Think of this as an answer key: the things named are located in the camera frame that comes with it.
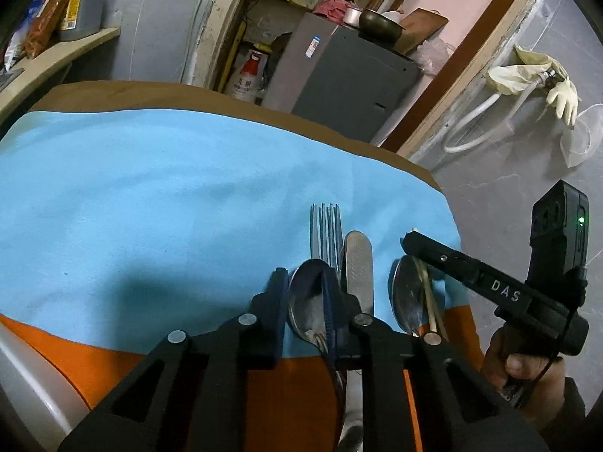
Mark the dark container with yellow label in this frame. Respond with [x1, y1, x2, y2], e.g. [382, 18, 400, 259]
[58, 0, 111, 43]

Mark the person's right hand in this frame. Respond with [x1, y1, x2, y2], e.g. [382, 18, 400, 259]
[483, 324, 566, 416]

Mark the grey metal cabinet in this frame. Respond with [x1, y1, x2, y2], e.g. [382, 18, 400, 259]
[260, 12, 423, 145]

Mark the steel table knife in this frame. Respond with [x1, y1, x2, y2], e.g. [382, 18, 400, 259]
[340, 230, 376, 452]

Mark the wooden counter shelf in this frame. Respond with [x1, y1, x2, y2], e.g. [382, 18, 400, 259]
[0, 26, 122, 125]

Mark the small steel spoon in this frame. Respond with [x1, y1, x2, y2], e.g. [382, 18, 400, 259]
[389, 255, 427, 338]

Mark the white and blue packet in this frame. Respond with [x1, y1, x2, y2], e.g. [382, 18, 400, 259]
[4, 0, 51, 73]

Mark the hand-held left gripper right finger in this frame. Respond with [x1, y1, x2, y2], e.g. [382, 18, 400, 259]
[321, 266, 550, 452]

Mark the yellow stick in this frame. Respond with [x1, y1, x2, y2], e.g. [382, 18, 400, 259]
[224, 23, 246, 92]

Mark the white hose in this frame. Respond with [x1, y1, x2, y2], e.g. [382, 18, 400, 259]
[442, 73, 549, 154]

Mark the light blue cloth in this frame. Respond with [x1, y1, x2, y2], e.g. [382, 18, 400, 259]
[0, 108, 469, 359]

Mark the dark metal bowl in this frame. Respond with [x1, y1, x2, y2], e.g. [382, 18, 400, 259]
[359, 8, 406, 42]

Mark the red and white bottle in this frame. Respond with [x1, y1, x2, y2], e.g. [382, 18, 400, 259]
[225, 44, 270, 105]

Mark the orange cloth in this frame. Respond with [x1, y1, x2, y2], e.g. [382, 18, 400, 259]
[0, 304, 487, 452]

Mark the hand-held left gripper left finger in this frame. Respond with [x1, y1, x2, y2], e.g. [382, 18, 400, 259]
[57, 267, 289, 452]

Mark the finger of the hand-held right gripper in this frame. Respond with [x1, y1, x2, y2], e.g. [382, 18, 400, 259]
[401, 232, 482, 293]

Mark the brown door frame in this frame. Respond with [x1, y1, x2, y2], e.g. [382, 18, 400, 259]
[383, 0, 543, 159]

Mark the large steel spoon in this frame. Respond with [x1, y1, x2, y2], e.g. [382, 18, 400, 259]
[287, 258, 347, 406]

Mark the pink cloth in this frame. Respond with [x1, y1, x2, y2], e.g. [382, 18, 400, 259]
[312, 0, 352, 22]

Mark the wooden chopstick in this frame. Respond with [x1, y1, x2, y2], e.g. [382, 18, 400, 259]
[426, 270, 447, 341]
[411, 227, 439, 335]

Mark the translucent plastic cup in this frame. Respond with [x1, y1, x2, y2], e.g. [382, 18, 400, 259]
[0, 325, 90, 452]

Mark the crumpled clear plastic bag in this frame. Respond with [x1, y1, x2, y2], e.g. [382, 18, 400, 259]
[413, 39, 456, 77]

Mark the cream rubber glove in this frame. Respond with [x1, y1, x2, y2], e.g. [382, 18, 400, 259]
[545, 79, 581, 127]
[487, 45, 562, 96]

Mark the steel fork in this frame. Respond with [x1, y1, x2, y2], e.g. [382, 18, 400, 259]
[310, 202, 344, 288]

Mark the person's right forearm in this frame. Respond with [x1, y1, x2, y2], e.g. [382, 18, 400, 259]
[549, 377, 591, 434]

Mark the hanging clear plastic bag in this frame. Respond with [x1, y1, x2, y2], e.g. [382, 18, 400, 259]
[560, 105, 603, 169]

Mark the wooden cutting board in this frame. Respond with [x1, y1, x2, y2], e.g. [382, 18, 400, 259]
[395, 8, 450, 55]

